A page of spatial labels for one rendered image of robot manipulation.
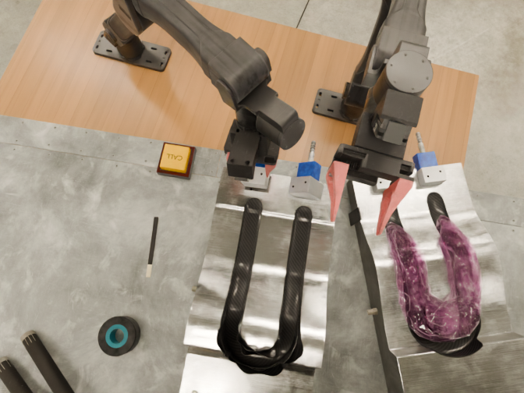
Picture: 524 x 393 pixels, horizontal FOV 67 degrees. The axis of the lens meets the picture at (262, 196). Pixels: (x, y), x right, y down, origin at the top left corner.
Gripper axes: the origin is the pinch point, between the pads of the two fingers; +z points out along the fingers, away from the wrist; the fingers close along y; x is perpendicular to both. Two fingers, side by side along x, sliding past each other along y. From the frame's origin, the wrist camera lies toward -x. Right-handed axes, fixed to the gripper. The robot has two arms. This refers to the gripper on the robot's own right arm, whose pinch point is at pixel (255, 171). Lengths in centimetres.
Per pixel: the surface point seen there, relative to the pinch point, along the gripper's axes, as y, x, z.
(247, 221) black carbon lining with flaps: -0.6, -7.1, 8.8
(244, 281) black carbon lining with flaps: 1.1, -19.0, 12.3
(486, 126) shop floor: 89, 103, 72
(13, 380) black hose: -42, -44, 23
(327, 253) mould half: 17.0, -10.1, 11.5
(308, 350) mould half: 15.6, -29.9, 13.3
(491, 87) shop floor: 91, 124, 65
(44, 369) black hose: -36, -41, 21
